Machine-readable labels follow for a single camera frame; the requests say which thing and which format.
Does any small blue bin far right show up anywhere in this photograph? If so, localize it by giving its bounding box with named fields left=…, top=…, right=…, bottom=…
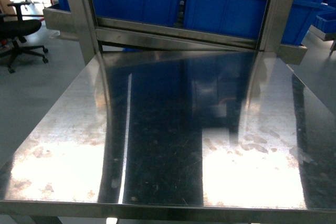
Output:
left=313, top=11, right=336, bottom=33

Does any black office chair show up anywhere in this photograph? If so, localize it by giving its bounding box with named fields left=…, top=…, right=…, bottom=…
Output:
left=1, top=2, right=48, bottom=73

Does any stainless steel shelf frame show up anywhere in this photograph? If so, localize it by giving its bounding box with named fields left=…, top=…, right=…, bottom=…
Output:
left=43, top=0, right=307, bottom=65

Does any blue plastic bin right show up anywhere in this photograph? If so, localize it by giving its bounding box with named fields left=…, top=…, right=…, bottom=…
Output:
left=183, top=0, right=267, bottom=39

